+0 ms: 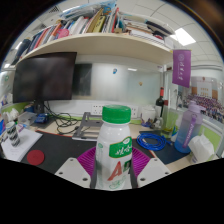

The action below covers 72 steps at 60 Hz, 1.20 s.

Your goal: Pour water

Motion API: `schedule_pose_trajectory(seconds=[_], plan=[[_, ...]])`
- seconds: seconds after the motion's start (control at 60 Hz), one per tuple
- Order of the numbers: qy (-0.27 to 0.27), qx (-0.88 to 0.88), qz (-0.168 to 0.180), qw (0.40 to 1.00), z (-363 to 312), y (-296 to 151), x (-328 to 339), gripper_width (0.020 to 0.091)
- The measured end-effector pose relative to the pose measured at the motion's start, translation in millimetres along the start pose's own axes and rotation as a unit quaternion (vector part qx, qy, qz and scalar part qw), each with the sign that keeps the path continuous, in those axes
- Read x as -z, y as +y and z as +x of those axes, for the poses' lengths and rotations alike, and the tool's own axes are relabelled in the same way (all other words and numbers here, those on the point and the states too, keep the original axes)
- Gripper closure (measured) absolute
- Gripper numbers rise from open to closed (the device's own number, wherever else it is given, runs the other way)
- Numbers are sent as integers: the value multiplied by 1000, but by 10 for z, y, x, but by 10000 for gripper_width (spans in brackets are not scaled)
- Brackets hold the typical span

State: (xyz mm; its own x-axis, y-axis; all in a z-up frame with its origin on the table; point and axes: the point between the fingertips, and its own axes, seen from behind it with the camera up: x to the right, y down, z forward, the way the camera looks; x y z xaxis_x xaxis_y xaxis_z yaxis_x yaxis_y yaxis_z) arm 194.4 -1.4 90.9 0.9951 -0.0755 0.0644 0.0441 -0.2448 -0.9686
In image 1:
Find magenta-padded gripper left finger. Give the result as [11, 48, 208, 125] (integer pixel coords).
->
[54, 146, 98, 189]

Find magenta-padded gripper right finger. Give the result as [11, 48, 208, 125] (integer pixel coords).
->
[129, 146, 173, 190]

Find white green-capped drink bottle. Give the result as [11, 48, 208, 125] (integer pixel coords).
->
[94, 104, 134, 192]

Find translucent purple water bottle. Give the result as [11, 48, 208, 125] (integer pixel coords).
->
[174, 100, 204, 154]

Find dark blue desk pad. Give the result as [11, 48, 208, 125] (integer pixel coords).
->
[133, 131, 191, 165]

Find black red-edged desk mat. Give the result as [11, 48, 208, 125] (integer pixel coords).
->
[20, 130, 156, 176]

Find flat round red coaster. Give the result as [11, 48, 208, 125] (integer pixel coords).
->
[26, 149, 46, 167]

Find grey metal laptop stand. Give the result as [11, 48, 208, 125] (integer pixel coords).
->
[71, 111, 104, 142]

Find white tissue pack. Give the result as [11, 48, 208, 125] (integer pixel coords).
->
[187, 133, 216, 164]

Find white paper sheet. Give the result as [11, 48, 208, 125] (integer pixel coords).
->
[0, 127, 44, 163]

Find white round jar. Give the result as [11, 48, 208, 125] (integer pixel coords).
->
[141, 104, 162, 126]

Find small blue box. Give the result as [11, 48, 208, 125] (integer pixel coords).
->
[34, 113, 50, 124]

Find dark wine bottle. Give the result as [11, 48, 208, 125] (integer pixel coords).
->
[155, 87, 166, 118]

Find group photo print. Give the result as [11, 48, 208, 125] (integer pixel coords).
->
[184, 93, 224, 124]

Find black computer monitor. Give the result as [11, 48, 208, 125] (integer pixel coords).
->
[12, 51, 78, 104]

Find purple hanging pennant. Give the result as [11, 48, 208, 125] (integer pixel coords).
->
[171, 49, 192, 89]

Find beige shelf with books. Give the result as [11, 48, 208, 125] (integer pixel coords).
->
[9, 0, 178, 66]

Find coiled blue cable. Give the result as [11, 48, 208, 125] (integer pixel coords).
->
[136, 132, 168, 152]

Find black tangled cables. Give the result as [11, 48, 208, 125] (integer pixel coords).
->
[43, 101, 83, 136]

